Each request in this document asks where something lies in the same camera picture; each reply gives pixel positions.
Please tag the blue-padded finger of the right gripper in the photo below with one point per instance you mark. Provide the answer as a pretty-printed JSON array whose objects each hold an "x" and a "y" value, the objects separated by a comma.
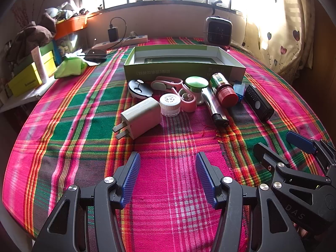
[
  {"x": 323, "y": 152},
  {"x": 282, "y": 172}
]

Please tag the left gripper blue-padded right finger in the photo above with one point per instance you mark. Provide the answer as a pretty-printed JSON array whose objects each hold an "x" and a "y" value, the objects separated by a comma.
[{"x": 270, "y": 228}]

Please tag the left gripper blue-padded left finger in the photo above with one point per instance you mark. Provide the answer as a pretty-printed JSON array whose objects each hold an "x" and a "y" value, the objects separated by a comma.
[{"x": 66, "y": 228}]

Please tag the black rectangular remote device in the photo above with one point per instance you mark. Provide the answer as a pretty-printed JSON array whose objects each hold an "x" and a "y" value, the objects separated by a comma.
[{"x": 258, "y": 103}]

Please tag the silver black lighter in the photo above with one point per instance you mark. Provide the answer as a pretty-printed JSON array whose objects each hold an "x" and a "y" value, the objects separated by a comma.
[{"x": 216, "y": 111}]

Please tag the blue translucent usb tester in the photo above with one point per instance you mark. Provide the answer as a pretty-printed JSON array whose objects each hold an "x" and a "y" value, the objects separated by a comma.
[{"x": 239, "y": 89}]

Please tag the white usb wall charger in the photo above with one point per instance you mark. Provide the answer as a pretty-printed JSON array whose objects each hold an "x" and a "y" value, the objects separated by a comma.
[{"x": 138, "y": 119}]

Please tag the red cap medicine bottle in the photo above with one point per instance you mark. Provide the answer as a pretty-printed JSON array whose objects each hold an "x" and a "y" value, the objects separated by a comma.
[{"x": 223, "y": 90}]

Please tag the pink ear hook clip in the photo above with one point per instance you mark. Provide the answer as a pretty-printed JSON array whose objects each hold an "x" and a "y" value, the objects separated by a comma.
[
  {"x": 167, "y": 84},
  {"x": 188, "y": 99}
]

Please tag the black oval key fob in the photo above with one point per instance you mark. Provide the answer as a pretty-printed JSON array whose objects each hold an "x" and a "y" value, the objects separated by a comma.
[{"x": 139, "y": 89}]

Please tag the green top round container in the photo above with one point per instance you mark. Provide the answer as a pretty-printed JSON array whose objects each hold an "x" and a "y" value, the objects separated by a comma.
[{"x": 196, "y": 84}]

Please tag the plaid pink green tablecloth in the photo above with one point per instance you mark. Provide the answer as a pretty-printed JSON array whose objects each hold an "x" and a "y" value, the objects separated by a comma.
[{"x": 68, "y": 139}]

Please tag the green tissue pack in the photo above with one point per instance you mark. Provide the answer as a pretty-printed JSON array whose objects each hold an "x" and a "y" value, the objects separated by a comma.
[{"x": 70, "y": 67}]

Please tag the black smartphone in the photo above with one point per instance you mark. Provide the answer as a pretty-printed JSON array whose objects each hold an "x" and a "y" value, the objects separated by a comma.
[{"x": 96, "y": 56}]

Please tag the green cardboard box tray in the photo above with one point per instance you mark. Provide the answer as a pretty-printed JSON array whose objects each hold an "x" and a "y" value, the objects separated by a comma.
[{"x": 181, "y": 61}]

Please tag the heart pattern curtain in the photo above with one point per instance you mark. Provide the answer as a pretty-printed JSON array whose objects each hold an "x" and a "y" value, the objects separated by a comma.
[{"x": 279, "y": 33}]

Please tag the white paper sheet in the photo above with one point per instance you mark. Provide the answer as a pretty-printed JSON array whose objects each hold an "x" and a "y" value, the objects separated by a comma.
[{"x": 81, "y": 57}]

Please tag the yellow green boxes stack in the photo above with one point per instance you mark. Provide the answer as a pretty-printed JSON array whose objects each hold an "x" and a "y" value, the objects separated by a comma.
[{"x": 26, "y": 75}]

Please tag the grey portable fan heater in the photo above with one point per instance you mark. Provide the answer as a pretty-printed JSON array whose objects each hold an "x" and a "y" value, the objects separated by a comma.
[{"x": 218, "y": 31}]

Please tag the white power strip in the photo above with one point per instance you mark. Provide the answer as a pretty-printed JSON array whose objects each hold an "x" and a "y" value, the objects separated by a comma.
[{"x": 129, "y": 41}]

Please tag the black power adapter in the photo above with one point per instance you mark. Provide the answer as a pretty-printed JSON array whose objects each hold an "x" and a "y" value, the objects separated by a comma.
[{"x": 113, "y": 33}]

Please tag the orange storage bin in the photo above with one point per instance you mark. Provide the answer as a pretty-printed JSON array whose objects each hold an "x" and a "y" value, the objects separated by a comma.
[{"x": 69, "y": 26}]

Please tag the brown checked cloth bag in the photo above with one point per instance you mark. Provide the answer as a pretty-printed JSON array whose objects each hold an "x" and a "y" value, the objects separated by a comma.
[{"x": 31, "y": 36}]

